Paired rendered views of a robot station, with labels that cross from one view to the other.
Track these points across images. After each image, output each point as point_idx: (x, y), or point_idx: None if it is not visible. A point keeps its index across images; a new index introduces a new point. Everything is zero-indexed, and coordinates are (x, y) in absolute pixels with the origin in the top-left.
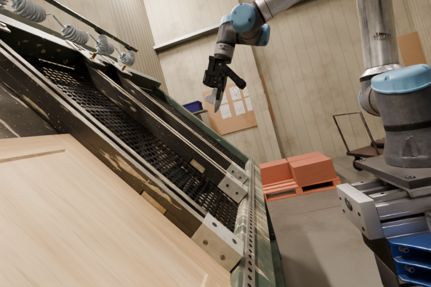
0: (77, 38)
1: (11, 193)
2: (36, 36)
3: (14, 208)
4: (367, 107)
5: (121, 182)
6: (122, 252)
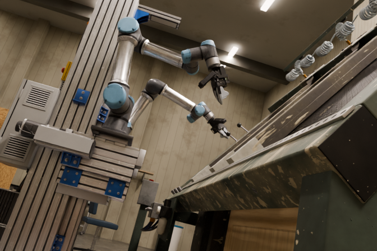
0: (320, 53)
1: None
2: (331, 62)
3: None
4: (127, 105)
5: None
6: None
